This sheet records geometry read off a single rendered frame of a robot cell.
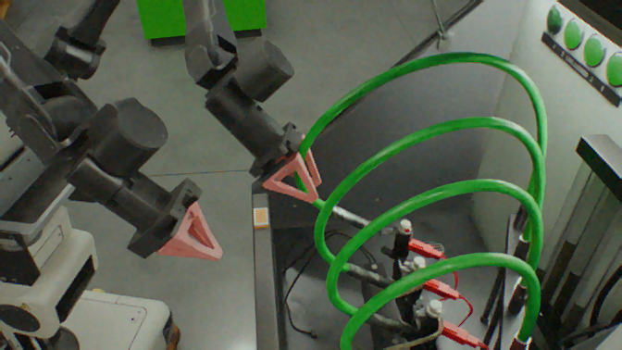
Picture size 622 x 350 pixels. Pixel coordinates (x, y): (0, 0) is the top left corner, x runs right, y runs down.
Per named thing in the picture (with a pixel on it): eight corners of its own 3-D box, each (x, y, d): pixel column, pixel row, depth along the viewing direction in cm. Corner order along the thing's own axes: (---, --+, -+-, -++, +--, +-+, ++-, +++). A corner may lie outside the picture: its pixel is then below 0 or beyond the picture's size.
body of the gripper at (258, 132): (299, 128, 76) (266, 93, 74) (291, 155, 67) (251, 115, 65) (269, 154, 78) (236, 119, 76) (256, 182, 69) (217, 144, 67)
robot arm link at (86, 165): (74, 154, 61) (49, 183, 56) (102, 121, 57) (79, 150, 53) (123, 188, 63) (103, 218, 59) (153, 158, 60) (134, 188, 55)
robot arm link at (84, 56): (66, 57, 112) (42, 47, 108) (93, 34, 107) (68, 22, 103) (65, 92, 108) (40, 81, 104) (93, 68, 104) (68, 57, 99)
